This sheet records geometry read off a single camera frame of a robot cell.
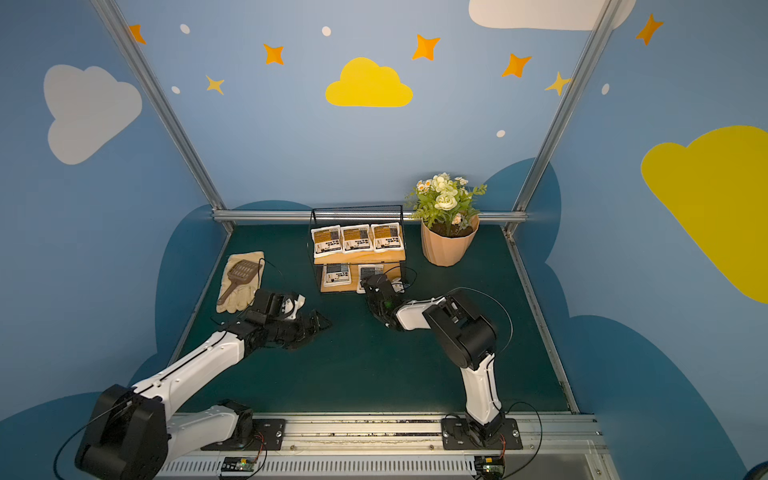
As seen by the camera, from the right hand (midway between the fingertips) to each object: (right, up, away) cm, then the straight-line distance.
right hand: (364, 282), depth 98 cm
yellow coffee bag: (-11, +14, -5) cm, 19 cm away
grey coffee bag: (0, +3, +6) cm, 7 cm away
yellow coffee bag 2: (-2, +14, -4) cm, 15 cm away
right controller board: (+33, -44, -25) cm, 60 cm away
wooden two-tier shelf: (-4, +22, 0) cm, 23 cm away
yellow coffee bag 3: (+8, +15, -5) cm, 17 cm away
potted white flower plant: (+25, +23, -12) cm, 36 cm away
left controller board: (-29, -42, -27) cm, 58 cm away
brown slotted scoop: (-44, +3, +6) cm, 44 cm away
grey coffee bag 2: (-11, +2, +6) cm, 13 cm away
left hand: (-10, -12, -15) cm, 21 cm away
